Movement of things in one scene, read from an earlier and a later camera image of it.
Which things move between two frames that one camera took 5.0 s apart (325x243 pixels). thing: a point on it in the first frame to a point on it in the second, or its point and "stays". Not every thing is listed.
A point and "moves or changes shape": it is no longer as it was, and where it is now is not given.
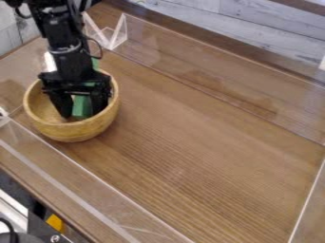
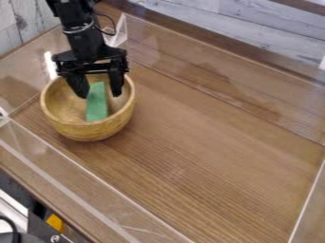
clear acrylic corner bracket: x=108 y=36 stays
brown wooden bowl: x=73 y=128 moves or changes shape
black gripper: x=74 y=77 to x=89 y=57
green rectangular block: x=82 y=103 moves or changes shape
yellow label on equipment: x=54 y=222 stays
